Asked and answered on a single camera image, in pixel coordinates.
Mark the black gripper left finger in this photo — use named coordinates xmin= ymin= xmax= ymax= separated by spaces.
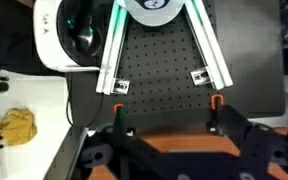
xmin=43 ymin=106 xmax=165 ymax=180

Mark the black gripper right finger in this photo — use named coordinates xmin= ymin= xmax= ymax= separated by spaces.
xmin=216 ymin=104 xmax=288 ymax=180

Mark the grey round robot base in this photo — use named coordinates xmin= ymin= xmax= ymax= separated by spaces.
xmin=123 ymin=0 xmax=189 ymax=28

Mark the orange tipped black clamp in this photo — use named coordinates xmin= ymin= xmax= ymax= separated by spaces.
xmin=209 ymin=94 xmax=226 ymax=132
xmin=112 ymin=102 xmax=126 ymax=116

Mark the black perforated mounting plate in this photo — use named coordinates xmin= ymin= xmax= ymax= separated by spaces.
xmin=69 ymin=0 xmax=287 ymax=128

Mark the yellow crumpled cloth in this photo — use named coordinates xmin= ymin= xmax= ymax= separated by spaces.
xmin=0 ymin=107 xmax=38 ymax=147

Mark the silver corner bracket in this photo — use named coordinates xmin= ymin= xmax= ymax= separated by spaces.
xmin=190 ymin=66 xmax=215 ymax=88
xmin=112 ymin=78 xmax=131 ymax=95

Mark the black cable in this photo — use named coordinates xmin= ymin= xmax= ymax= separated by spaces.
xmin=64 ymin=71 xmax=106 ymax=129

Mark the aluminium extrusion rail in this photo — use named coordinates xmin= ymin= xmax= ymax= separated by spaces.
xmin=183 ymin=0 xmax=235 ymax=91
xmin=95 ymin=0 xmax=130 ymax=96

